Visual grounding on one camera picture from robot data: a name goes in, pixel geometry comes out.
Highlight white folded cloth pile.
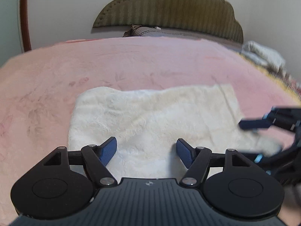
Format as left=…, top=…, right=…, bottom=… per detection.
left=241, top=41, right=286, bottom=73

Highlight olive green padded headboard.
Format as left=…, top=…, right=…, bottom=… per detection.
left=93, top=0, right=244, bottom=43

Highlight brown wooden door frame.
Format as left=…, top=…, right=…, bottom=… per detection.
left=19, top=0, right=32, bottom=52

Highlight grey striped pillow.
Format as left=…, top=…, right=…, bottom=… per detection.
left=123, top=25, right=242, bottom=52

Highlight cream white pants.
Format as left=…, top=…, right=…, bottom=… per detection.
left=68, top=85, right=282, bottom=180

